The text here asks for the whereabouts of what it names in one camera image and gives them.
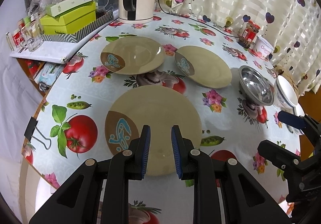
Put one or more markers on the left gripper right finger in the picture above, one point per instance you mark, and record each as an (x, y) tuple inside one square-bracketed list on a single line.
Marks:
[(181, 150)]

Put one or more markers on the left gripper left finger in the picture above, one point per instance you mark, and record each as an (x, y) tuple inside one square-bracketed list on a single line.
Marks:
[(140, 149)]

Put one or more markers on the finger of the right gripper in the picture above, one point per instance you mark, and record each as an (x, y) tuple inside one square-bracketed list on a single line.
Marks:
[(295, 121), (277, 155)]

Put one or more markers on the white bowl blue stripes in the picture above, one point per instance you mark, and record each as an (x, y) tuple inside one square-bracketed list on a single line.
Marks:
[(284, 94)]

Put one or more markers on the large beige plate front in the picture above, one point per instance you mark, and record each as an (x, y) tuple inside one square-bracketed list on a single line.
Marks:
[(160, 108)]

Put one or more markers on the stainless steel bowl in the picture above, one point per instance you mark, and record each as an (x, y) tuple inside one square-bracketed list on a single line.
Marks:
[(255, 87)]

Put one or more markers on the beige deep plate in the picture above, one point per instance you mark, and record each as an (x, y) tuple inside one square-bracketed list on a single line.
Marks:
[(132, 55)]

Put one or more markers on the floral vinyl tablecloth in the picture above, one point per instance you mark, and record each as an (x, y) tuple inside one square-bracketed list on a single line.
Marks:
[(92, 112)]

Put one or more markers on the white yogurt tub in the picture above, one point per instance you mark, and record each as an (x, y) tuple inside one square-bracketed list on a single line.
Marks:
[(262, 47)]

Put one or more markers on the red label sauce jar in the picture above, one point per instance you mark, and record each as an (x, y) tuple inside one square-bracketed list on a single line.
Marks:
[(248, 35)]

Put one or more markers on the black binder clip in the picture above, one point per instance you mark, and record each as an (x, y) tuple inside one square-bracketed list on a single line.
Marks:
[(32, 132)]

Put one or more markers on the wet wipes packet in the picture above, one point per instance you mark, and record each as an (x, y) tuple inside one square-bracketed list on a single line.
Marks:
[(48, 75)]

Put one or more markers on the white side shelf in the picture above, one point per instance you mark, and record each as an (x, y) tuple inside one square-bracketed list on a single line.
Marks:
[(53, 52)]

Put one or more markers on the floral curtain with hearts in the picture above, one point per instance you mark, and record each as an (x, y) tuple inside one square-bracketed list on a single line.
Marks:
[(292, 27)]

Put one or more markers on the chevron patterned tray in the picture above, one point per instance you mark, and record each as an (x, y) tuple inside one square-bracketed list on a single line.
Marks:
[(81, 33)]

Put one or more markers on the lime green box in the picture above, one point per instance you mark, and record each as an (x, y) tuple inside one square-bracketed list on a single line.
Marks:
[(71, 21)]

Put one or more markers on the clear glass mug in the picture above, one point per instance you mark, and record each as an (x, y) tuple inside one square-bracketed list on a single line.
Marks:
[(31, 34)]

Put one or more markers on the white green slim box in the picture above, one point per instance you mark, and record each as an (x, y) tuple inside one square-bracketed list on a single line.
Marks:
[(64, 6)]

